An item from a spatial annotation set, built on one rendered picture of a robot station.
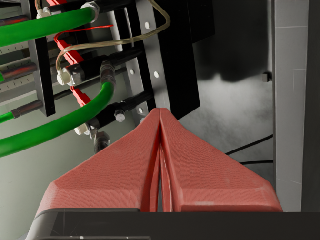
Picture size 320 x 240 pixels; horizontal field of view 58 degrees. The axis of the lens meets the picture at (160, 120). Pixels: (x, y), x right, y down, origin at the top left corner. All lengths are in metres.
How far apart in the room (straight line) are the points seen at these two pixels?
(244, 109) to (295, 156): 0.19
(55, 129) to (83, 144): 0.55
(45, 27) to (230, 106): 0.44
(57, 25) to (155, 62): 0.26
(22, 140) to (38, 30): 0.09
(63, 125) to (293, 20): 0.27
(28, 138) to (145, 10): 0.29
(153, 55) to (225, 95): 0.20
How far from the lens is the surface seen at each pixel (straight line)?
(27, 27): 0.25
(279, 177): 0.48
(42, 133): 0.25
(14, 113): 0.62
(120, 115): 0.45
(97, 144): 0.38
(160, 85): 0.50
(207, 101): 0.65
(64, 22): 0.26
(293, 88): 0.40
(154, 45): 0.48
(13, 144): 0.25
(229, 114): 0.62
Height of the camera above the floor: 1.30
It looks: 36 degrees down
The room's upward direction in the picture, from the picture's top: 121 degrees counter-clockwise
